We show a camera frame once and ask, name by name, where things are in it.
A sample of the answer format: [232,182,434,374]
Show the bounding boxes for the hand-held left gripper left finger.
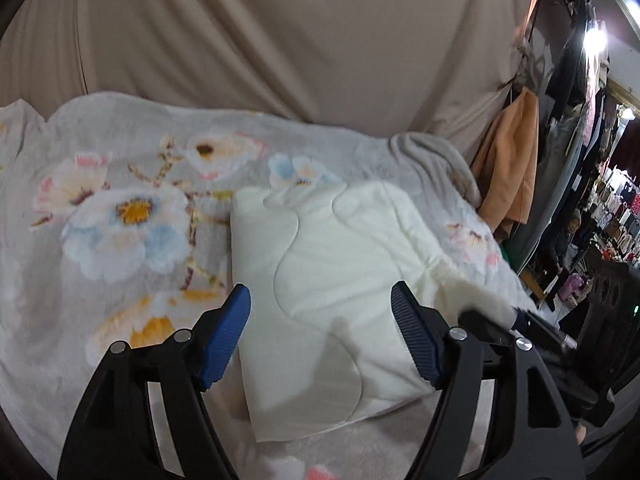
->
[56,284,252,480]

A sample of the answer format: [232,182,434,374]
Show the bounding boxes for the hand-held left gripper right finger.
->
[390,280,587,480]

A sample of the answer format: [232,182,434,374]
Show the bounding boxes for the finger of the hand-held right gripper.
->
[459,310,518,341]
[514,310,578,356]

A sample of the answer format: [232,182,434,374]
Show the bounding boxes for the cream quilted jacket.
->
[230,180,521,433]

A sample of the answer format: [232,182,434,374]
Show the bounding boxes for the rack of hanging clothes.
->
[582,160,640,268]

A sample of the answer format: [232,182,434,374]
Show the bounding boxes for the grey floral blanket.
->
[0,91,538,480]

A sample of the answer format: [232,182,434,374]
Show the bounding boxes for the grey hanging garment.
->
[517,105,586,273]

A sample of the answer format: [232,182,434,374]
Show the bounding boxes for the orange hanging cloth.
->
[470,87,541,243]

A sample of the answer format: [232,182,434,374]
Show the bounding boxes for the grey fleece cloth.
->
[390,132,482,206]

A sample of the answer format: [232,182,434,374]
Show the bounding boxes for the dark hanging garment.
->
[545,2,608,111]

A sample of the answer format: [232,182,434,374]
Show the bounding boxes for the bright lamp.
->
[582,20,611,56]

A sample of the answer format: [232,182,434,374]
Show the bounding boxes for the beige backdrop cloth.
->
[0,0,543,161]

